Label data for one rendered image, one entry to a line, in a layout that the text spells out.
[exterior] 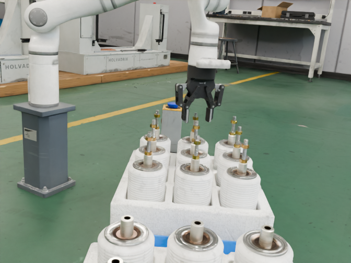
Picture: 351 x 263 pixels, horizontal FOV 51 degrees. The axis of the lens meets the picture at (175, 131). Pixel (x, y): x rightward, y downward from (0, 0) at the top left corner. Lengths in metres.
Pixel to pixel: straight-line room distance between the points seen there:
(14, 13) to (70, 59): 0.69
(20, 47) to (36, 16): 2.04
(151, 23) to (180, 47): 2.12
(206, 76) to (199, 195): 0.30
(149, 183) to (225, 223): 0.21
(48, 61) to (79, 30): 2.31
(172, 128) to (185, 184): 0.42
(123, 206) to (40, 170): 0.50
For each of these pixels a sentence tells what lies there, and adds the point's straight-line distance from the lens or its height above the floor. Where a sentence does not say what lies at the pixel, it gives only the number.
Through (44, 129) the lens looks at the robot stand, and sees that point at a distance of 1.28.
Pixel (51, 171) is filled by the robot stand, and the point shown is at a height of 0.08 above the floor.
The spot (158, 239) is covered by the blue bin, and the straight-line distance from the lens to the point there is 0.90.
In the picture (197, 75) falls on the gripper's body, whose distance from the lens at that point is 0.95.
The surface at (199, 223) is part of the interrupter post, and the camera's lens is 0.64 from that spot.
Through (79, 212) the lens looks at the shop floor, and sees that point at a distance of 1.24.
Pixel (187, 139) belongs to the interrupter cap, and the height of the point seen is 0.25.
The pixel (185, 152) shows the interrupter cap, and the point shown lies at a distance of 1.03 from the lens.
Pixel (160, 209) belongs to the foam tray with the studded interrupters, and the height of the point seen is 0.17.
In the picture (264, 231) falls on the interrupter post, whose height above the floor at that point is 0.28.
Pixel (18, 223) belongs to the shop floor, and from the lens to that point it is 1.21.
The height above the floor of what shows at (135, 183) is 0.22.
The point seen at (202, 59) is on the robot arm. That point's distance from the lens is 0.91.
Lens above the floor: 0.60
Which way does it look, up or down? 16 degrees down
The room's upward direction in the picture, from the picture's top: 4 degrees clockwise
